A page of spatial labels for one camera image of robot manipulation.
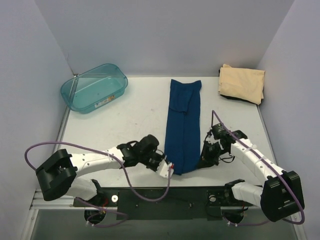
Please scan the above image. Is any aluminium frame rail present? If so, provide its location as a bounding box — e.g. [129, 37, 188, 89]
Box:
[29, 186, 300, 210]

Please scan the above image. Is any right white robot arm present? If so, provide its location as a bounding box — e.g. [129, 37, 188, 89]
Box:
[196, 123, 305, 222]

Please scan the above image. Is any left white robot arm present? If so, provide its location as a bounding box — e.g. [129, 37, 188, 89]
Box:
[35, 134, 174, 206]

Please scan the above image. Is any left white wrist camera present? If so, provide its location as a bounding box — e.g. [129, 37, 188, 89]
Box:
[156, 160, 174, 179]

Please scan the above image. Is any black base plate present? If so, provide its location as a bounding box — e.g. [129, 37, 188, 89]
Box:
[73, 186, 251, 226]

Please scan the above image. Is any blue t shirt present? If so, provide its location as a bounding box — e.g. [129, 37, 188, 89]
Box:
[164, 79, 202, 175]

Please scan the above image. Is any folded beige t shirt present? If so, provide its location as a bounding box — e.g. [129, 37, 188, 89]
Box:
[218, 64, 265, 105]

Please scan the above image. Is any teal plastic bin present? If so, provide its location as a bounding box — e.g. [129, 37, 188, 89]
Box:
[60, 63, 128, 114]

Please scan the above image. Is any purple cable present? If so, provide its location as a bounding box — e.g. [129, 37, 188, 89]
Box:
[211, 110, 306, 227]
[24, 141, 175, 228]

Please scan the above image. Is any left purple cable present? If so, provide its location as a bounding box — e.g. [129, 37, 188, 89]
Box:
[24, 141, 175, 228]

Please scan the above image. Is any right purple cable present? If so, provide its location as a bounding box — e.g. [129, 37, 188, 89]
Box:
[211, 110, 306, 227]

